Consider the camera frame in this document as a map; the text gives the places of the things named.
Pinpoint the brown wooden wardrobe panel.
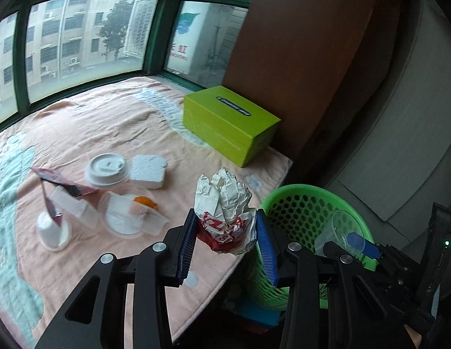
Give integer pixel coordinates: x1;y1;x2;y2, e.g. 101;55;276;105
223;0;404;164

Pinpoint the clear plastic food container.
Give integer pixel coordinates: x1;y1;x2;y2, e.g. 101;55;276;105
98;191;170;239

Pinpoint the torn silver packet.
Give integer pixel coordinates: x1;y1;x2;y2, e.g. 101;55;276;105
44;188;64;228

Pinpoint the green cardboard box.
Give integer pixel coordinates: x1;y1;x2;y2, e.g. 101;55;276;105
182;85;282;168

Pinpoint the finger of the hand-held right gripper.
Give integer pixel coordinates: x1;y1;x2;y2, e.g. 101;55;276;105
322;242;373;270
347;231;379;259

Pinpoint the pink snack packet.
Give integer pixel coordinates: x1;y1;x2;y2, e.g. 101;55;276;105
31;167;100;197

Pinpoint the green window frame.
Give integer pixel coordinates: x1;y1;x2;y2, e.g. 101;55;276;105
0;0;260;135

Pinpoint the white red paper wrapper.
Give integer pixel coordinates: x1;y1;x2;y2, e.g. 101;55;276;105
194;167;258;256

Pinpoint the blue plastic object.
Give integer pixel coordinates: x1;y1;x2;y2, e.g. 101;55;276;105
233;294;285;330

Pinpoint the orange food piece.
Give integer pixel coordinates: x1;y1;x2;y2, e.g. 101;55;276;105
133;196;159;212

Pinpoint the clear plastic tray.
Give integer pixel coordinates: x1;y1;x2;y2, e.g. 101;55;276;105
51;185;99;230

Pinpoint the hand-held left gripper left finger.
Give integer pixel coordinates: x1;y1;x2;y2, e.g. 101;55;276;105
34;208;199;349

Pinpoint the green plastic mesh basket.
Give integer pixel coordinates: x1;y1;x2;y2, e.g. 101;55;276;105
245;185;375;311

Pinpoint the clear plastic cup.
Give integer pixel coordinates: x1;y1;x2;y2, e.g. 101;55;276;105
314;211;365;259

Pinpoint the white foam block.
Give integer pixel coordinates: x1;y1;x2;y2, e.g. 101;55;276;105
129;154;168;190

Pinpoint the pink printed blanket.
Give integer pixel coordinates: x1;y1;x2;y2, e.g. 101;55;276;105
0;76;293;349

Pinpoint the small white cup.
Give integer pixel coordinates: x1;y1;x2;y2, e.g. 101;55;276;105
36;213;72;252

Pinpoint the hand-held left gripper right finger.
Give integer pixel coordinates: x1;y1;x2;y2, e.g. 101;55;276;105
255;208;404;349

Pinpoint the white plastic cup lid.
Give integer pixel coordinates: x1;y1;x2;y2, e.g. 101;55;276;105
84;153;129;190

